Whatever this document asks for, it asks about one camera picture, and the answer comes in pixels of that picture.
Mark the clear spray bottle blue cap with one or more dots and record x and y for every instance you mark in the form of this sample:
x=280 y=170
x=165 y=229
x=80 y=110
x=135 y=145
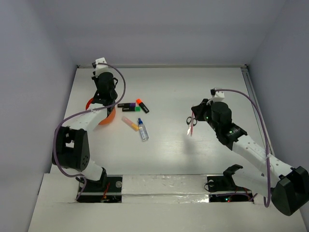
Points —
x=142 y=130

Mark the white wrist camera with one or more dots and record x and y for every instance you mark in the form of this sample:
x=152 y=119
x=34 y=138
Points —
x=217 y=95
x=99 y=66

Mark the aluminium rail on right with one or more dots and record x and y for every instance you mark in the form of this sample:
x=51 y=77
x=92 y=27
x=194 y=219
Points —
x=258 y=115

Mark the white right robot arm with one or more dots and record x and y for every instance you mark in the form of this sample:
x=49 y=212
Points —
x=285 y=185

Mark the purple cap highlighter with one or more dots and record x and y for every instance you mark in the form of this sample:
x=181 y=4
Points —
x=126 y=105

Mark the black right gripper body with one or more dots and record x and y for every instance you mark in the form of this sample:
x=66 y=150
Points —
x=204 y=114

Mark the yellow pink glue stick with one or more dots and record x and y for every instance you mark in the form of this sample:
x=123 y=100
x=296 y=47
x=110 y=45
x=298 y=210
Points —
x=130 y=123

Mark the green cap highlighter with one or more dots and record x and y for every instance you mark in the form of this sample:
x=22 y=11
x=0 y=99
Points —
x=131 y=109

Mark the orange round organizer container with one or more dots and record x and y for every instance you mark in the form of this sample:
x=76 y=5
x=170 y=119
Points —
x=110 y=115

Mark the orange cap highlighter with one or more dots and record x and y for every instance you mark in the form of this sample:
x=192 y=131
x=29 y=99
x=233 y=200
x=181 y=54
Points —
x=142 y=106

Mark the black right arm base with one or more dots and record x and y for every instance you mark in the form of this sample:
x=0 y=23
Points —
x=222 y=189

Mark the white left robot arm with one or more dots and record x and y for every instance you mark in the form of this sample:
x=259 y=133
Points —
x=71 y=153

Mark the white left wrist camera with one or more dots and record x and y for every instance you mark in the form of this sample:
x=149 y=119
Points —
x=99 y=66

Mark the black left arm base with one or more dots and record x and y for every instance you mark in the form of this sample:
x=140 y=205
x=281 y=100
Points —
x=110 y=192

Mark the black handled scissors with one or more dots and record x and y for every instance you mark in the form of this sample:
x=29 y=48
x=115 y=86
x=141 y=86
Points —
x=188 y=122

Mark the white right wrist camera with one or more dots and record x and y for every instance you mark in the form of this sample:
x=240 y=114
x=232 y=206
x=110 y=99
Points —
x=217 y=95

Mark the red gel pen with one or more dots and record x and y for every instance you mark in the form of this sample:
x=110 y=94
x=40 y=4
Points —
x=192 y=122

